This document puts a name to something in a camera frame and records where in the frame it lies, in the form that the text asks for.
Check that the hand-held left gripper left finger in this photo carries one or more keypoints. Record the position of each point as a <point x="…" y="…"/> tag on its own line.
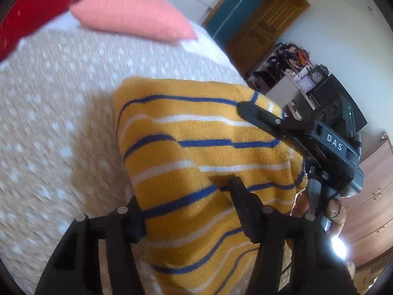
<point x="136" y="224"/>

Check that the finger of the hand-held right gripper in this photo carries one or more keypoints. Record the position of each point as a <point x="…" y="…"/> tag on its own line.
<point x="267" y="118"/>

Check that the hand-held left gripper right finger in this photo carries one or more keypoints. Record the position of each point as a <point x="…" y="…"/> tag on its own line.
<point x="245" y="215"/>

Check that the yellow striped sweater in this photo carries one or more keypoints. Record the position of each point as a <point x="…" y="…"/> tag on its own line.
<point x="184" y="166"/>

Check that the person's right hand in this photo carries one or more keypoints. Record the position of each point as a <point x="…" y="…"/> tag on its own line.
<point x="336" y="216"/>

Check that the white shelf unit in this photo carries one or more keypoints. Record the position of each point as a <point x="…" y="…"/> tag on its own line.
<point x="282" y="90"/>

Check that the small purple clock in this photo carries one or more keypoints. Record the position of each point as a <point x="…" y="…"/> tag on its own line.
<point x="306" y="83"/>

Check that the wooden cabinet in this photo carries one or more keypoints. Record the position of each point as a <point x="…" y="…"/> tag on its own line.
<point x="374" y="196"/>

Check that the pile of colourful clutter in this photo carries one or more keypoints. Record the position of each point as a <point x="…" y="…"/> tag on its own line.
<point x="285" y="58"/>

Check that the black ornate clock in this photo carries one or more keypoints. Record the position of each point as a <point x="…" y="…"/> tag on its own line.
<point x="317" y="75"/>

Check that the white bed sheet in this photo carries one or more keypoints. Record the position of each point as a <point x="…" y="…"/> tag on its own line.
<point x="215" y="52"/>

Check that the wooden door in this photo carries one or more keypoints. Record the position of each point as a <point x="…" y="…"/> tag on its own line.
<point x="264" y="27"/>

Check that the teal door curtain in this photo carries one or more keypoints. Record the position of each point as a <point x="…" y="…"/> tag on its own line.
<point x="236" y="6"/>

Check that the beige dotted blanket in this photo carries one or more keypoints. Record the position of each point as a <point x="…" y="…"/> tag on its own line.
<point x="61" y="113"/>

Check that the pink ribbed pillow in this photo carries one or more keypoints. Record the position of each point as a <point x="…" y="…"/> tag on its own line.
<point x="135" y="15"/>

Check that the red patterned pillow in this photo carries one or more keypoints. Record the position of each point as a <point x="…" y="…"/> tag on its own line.
<point x="33" y="9"/>

